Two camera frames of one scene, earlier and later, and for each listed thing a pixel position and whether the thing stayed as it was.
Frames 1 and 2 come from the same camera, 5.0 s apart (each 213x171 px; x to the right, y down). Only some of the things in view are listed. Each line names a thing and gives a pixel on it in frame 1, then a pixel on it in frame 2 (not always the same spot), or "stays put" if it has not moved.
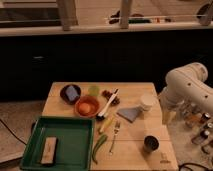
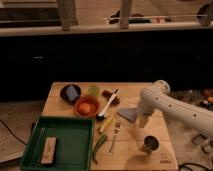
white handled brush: [100, 116] stays put
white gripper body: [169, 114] -> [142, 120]
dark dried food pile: [108, 95] stays put
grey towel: [129, 114] stays put
